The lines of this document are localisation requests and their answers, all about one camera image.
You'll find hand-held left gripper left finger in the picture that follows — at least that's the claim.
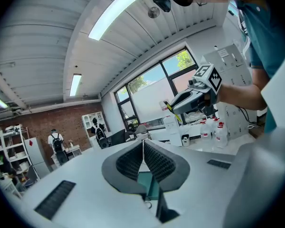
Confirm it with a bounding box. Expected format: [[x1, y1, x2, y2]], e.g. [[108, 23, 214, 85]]
[[21, 139, 157, 228]]

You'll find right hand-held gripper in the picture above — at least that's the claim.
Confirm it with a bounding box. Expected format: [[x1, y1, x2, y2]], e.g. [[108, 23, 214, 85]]
[[169, 63, 223, 115]]

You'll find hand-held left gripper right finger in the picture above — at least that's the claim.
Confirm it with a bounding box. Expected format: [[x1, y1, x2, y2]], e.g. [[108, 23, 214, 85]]
[[143, 139, 240, 228]]

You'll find green metal drawer box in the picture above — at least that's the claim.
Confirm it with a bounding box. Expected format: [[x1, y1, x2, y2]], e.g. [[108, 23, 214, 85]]
[[137, 171, 160, 200]]

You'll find person's right forearm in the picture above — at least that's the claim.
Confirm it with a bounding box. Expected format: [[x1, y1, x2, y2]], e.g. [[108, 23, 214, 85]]
[[216, 83, 268, 111]]

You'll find white jug red label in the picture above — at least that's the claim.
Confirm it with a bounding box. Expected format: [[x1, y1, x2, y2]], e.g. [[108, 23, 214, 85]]
[[159, 100, 170, 112]]

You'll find clear plastic bottle red label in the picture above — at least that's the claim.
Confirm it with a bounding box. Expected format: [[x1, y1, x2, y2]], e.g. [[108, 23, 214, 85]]
[[211, 116, 220, 133], [200, 120, 214, 147], [215, 122, 229, 149]]

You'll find black-framed window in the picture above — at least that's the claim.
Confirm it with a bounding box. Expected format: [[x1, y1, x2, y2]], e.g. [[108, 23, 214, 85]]
[[114, 47, 205, 131]]

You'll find white pen holder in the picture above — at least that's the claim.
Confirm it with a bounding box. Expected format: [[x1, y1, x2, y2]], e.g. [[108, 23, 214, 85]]
[[181, 133, 190, 148]]

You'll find white drawer cabinet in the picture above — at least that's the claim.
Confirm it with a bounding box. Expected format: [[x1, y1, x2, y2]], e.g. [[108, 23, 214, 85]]
[[66, 145, 83, 159]]

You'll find grey chair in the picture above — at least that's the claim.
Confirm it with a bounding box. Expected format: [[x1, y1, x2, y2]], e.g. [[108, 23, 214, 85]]
[[134, 124, 152, 141]]

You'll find white pegboard panel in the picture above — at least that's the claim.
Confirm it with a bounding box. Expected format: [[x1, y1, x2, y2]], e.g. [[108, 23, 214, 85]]
[[201, 44, 255, 140]]

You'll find grey fridge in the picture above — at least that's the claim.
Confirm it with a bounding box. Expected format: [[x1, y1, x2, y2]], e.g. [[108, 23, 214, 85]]
[[23, 136, 51, 179]]

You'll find white arched cabinet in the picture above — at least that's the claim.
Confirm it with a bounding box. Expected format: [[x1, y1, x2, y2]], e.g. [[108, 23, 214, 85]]
[[82, 111, 108, 149]]

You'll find white shelving rack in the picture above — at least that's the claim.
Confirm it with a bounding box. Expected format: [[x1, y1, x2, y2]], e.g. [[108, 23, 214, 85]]
[[0, 124, 37, 192]]

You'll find round metal ceiling fixture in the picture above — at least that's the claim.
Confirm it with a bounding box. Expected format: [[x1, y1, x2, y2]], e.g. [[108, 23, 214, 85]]
[[147, 6, 161, 19]]

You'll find person's teal shirt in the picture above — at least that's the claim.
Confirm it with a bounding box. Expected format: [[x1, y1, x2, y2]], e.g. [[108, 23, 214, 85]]
[[236, 0, 285, 134]]

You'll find short ceiling light panel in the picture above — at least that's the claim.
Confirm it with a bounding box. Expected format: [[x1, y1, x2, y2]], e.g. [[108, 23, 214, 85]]
[[69, 73, 82, 97]]

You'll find long ceiling light panel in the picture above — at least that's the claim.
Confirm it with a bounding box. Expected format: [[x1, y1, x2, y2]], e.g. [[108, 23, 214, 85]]
[[88, 0, 162, 41]]

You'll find black cable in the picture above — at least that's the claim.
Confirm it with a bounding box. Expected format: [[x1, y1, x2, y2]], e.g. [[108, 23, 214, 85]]
[[237, 105, 260, 128]]

